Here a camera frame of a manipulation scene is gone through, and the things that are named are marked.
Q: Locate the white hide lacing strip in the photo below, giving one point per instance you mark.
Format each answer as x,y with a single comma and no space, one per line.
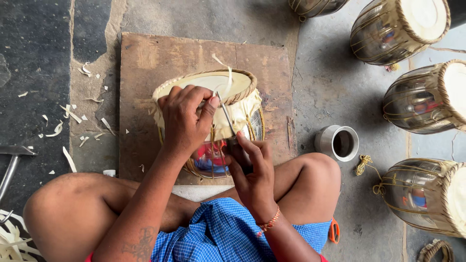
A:
229,78

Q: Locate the scattered hide scraps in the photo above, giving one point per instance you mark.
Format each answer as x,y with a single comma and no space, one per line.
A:
69,160

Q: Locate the steel hammer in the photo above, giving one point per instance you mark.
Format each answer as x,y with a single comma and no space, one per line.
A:
11,163

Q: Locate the steel drum with skin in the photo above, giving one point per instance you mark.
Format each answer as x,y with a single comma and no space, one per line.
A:
240,109

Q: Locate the person's left hand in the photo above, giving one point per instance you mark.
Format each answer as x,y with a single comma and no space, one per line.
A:
182,123

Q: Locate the person's right leg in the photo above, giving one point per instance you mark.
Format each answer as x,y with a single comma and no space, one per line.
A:
313,185

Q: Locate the metal awl tool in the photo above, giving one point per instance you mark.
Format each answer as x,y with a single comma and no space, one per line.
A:
226,114

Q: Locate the laced steel drum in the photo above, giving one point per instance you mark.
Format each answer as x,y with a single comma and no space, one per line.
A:
313,6
382,36
411,196
411,102

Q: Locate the person's left leg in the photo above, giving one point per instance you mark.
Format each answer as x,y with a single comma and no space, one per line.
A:
72,211

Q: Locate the pile of white hide strips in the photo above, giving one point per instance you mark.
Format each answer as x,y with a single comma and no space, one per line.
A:
11,243

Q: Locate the blue checked cloth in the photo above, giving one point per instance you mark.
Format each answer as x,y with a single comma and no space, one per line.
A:
218,233

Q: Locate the worn wooden board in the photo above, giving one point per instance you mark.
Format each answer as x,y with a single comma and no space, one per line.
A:
145,109

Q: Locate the person's right hand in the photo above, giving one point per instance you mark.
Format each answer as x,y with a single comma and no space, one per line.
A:
256,178

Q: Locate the person's leg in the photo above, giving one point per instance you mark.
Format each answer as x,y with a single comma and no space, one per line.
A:
313,185
72,211

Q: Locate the steel cup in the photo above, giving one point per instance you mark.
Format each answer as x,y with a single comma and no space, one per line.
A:
326,140

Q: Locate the small white chalk piece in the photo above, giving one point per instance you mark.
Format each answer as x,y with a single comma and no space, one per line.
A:
109,173

